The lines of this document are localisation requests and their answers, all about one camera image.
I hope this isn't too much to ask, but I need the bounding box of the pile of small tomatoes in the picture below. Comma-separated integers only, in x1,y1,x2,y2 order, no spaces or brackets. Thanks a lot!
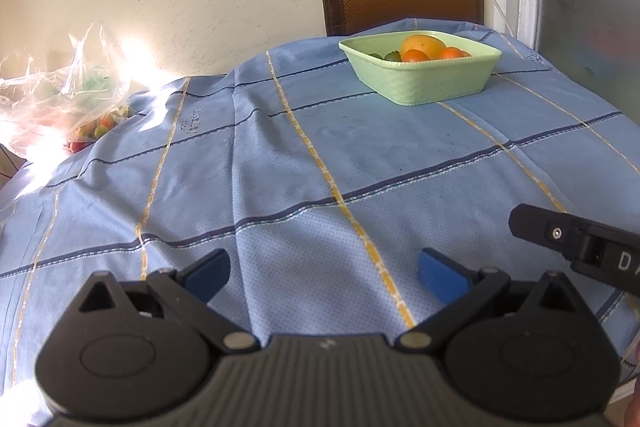
67,104,132,152

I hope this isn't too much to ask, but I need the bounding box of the light green plastic basket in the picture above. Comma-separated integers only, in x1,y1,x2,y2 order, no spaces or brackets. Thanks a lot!
338,30,503,106

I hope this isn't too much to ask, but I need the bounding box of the yellow mango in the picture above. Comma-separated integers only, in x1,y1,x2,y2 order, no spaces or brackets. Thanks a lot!
401,34,447,58

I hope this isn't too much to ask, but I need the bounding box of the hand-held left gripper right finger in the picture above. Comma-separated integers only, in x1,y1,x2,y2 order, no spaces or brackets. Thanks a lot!
397,248,576,351

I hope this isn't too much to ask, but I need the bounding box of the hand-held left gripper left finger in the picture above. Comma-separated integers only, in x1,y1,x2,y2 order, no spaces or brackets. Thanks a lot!
75,248,253,354

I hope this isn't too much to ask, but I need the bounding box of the blue checked tablecloth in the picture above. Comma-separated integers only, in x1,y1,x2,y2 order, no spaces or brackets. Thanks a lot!
0,18,640,427

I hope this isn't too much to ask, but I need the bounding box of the clear plastic bag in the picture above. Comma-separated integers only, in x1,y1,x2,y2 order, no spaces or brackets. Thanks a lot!
0,23,133,158

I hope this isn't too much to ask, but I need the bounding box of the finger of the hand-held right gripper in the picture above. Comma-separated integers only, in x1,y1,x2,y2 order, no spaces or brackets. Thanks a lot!
508,203,583,258

